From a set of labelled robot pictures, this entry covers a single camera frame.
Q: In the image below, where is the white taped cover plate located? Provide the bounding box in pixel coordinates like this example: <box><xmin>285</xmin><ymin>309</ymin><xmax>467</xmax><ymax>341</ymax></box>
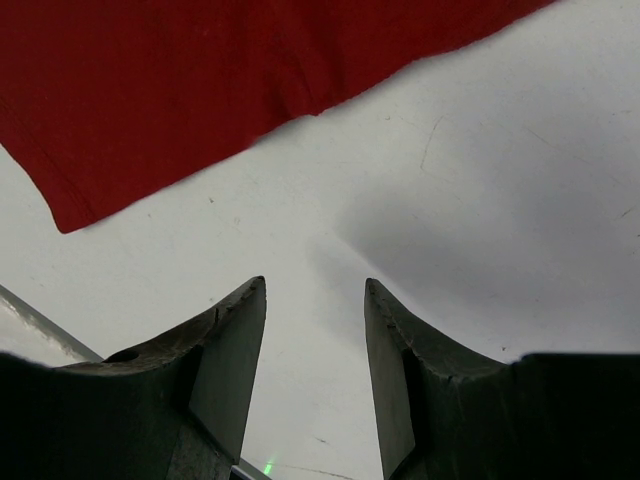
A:
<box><xmin>0</xmin><ymin>286</ymin><xmax>103</xmax><ymax>367</ymax></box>

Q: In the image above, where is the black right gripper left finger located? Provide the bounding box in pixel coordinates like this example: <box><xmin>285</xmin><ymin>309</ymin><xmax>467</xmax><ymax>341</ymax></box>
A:
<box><xmin>1</xmin><ymin>276</ymin><xmax>266</xmax><ymax>479</ymax></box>

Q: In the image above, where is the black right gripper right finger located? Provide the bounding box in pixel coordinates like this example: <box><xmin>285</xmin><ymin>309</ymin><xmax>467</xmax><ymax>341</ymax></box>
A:
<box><xmin>364</xmin><ymin>279</ymin><xmax>639</xmax><ymax>479</ymax></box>

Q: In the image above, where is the red t shirt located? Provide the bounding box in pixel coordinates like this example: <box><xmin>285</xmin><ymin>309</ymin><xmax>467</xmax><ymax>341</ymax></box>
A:
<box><xmin>1</xmin><ymin>0</ymin><xmax>542</xmax><ymax>233</ymax></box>

